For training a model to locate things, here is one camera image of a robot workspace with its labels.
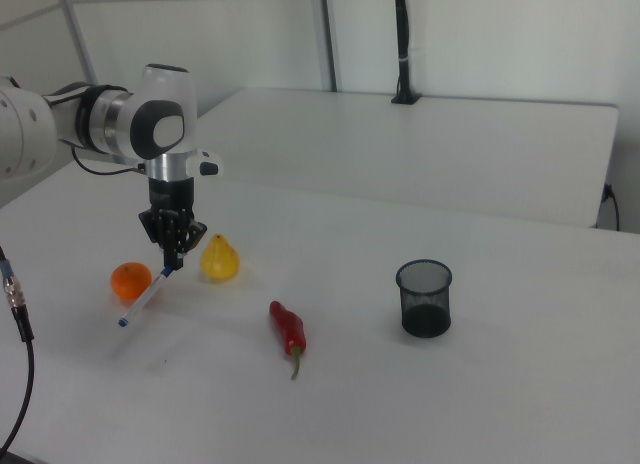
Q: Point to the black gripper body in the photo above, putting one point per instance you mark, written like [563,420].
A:
[170,194]

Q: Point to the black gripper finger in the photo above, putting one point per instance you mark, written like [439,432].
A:
[192,234]
[161,231]

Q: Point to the white marker pen blue cap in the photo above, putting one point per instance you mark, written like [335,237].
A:
[145,296]

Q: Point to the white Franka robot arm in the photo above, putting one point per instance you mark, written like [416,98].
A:
[150,129]

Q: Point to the black mesh pen cup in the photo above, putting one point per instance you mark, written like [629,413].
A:
[425,309]

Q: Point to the yellow pear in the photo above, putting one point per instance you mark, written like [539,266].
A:
[219,261]

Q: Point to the orange fruit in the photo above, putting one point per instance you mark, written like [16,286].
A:
[130,282]

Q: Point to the red chili pepper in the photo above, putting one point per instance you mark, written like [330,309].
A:
[289,329]

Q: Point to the black pole with clamp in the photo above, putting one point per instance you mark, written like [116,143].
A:
[403,44]

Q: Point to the slanted grey frame post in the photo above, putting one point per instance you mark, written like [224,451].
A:
[82,44]

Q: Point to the upright grey frame post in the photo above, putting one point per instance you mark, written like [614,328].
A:
[329,34]

